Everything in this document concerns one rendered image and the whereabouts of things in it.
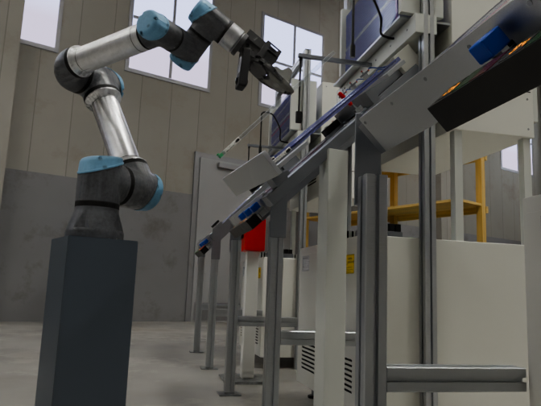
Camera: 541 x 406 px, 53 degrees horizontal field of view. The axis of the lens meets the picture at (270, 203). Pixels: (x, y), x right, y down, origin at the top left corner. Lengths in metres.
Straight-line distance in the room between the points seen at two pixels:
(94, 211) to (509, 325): 1.35
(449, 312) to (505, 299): 0.21
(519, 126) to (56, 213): 5.23
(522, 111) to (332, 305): 1.07
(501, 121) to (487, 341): 0.75
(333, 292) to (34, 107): 5.51
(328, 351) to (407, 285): 0.46
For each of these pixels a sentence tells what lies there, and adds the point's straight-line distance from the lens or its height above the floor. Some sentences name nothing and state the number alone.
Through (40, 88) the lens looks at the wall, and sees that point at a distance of 6.70.
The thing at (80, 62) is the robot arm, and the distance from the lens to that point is 1.71.
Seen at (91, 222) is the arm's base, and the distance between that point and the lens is 1.47.
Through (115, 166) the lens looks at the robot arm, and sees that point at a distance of 1.51.
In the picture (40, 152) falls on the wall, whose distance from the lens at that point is 6.52.
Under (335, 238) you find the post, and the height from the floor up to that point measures 0.58.
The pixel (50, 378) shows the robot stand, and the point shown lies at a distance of 1.48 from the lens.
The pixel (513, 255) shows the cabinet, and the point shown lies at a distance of 2.00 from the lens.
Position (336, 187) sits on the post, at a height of 0.71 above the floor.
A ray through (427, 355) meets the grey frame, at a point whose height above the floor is 0.26.
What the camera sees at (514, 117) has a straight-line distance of 2.11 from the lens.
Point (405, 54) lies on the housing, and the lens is 1.99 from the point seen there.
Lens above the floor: 0.44
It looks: 9 degrees up
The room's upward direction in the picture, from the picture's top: 2 degrees clockwise
